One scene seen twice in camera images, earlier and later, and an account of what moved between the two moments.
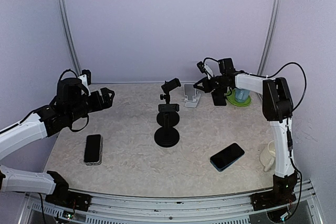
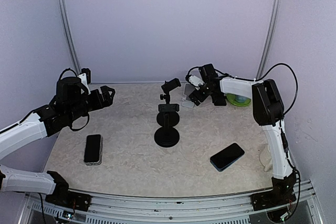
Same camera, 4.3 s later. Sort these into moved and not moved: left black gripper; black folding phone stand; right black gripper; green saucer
Moved: right black gripper
Not moved: black folding phone stand; green saucer; left black gripper
